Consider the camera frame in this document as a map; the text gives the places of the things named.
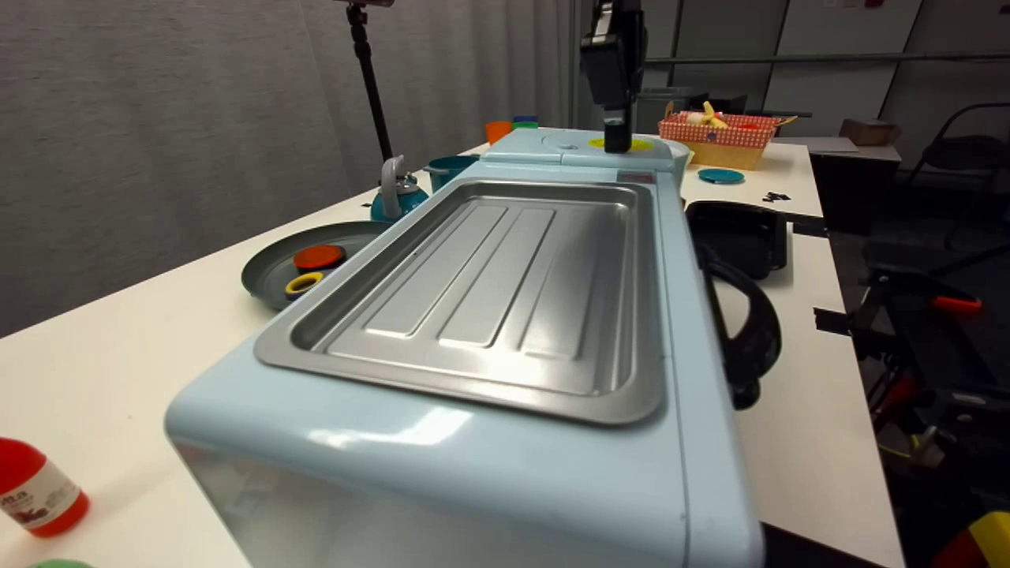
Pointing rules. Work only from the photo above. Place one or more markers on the yellow red object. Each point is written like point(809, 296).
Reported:
point(980, 540)

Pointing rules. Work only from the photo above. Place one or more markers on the small black item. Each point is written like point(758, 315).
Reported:
point(778, 196)

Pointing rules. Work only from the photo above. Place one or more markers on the red toy disc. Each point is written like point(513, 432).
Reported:
point(318, 257)

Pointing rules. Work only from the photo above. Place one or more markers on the dark grey round plate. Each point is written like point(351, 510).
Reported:
point(268, 277)

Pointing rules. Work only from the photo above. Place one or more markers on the orange basket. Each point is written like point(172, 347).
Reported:
point(727, 145)

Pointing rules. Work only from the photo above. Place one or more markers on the green round object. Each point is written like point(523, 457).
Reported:
point(65, 562)

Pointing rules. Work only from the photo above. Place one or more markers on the brown cardboard box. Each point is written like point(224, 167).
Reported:
point(868, 130)

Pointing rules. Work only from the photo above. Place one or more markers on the orange cup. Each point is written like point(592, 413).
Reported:
point(495, 130)

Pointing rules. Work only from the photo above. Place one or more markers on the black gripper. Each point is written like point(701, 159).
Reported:
point(615, 64)

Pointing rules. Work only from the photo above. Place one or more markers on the teal toy pot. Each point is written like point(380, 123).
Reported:
point(449, 173)

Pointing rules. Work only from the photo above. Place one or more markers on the light blue breakfast machine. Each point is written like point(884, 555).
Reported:
point(474, 461)

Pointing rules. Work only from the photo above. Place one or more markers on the black tripod pole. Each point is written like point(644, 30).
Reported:
point(370, 75)

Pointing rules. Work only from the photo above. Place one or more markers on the red bottle white label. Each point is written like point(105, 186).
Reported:
point(40, 490)

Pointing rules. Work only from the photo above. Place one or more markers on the black chair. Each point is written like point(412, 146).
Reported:
point(964, 159)

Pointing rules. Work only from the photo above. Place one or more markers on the blue cup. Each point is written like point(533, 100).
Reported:
point(525, 123)

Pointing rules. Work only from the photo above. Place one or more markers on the small dark green plate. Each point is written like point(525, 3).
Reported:
point(719, 177)

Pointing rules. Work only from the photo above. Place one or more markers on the yellow toy banana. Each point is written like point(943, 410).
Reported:
point(713, 114)

